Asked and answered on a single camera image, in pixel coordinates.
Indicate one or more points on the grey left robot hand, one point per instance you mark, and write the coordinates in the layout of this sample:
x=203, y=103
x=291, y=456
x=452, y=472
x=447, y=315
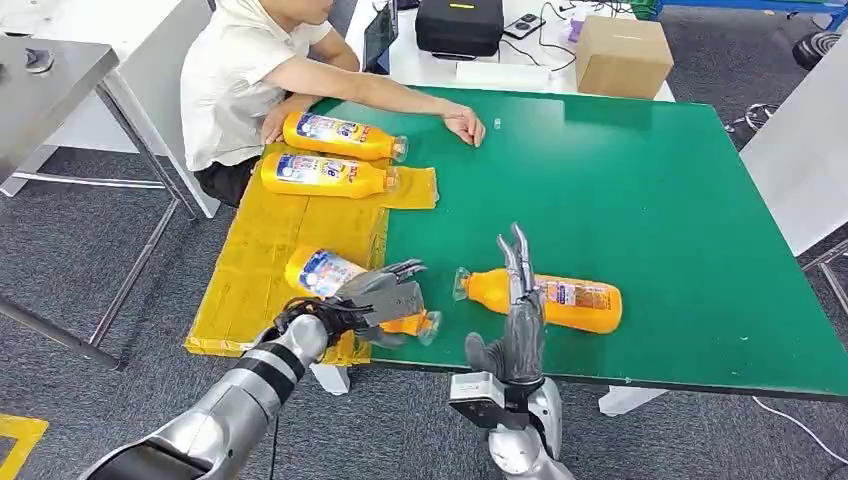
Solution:
x=384, y=295

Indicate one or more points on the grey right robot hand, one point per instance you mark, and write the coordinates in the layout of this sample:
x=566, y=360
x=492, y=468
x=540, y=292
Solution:
x=523, y=338

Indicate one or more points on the orange drink bottle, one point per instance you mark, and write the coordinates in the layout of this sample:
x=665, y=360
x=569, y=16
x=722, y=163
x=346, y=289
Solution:
x=318, y=272
x=331, y=136
x=318, y=175
x=583, y=305

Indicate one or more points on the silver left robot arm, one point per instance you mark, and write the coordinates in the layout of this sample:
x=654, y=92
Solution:
x=232, y=404

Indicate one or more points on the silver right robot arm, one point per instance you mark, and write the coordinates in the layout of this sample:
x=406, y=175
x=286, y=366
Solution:
x=523, y=454

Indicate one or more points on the white table leg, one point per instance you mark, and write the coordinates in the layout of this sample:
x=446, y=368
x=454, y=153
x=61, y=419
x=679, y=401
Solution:
x=331, y=379
x=629, y=399

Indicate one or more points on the yellow sheet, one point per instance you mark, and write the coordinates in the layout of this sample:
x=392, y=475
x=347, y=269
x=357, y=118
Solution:
x=278, y=232

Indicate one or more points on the green table mat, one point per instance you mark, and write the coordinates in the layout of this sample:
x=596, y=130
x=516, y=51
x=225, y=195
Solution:
x=662, y=232

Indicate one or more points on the person's right hand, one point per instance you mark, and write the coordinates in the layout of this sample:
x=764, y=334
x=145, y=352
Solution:
x=465, y=124

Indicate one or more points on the person's hand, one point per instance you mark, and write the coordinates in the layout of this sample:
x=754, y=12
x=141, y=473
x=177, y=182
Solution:
x=275, y=122
x=465, y=124

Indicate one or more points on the person's left hand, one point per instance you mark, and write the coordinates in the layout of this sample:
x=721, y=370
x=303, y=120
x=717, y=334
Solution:
x=275, y=122

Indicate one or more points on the white desk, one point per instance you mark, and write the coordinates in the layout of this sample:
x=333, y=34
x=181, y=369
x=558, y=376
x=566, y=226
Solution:
x=424, y=69

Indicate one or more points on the flat white box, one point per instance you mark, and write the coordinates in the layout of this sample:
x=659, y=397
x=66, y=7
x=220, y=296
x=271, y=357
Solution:
x=501, y=75

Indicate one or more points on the person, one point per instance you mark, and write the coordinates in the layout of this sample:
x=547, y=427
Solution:
x=225, y=86

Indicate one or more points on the black case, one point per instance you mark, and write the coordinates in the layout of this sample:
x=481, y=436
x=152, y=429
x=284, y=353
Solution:
x=459, y=26

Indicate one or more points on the cardboard box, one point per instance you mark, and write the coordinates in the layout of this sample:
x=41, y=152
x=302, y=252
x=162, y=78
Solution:
x=623, y=56

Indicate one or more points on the black power strip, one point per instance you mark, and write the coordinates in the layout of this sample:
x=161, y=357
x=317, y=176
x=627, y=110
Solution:
x=523, y=26

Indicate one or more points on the small purple object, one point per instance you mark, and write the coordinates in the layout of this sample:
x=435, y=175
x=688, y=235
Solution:
x=575, y=30

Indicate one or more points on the pale grey table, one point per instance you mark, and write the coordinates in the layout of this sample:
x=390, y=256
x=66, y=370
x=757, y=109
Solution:
x=802, y=159

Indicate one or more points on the white table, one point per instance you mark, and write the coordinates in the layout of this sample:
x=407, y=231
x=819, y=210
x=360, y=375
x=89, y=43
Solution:
x=142, y=60

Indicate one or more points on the yellow floor tape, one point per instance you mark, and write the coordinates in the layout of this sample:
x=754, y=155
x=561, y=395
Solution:
x=26, y=434

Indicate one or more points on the steel table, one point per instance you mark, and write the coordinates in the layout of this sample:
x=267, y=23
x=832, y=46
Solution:
x=40, y=106

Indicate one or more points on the black wheel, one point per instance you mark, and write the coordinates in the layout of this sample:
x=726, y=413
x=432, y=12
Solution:
x=816, y=49

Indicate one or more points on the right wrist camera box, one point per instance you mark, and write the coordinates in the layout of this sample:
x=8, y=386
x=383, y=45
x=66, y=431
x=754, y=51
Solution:
x=474, y=401

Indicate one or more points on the blue frame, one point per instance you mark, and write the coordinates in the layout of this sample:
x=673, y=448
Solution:
x=748, y=5

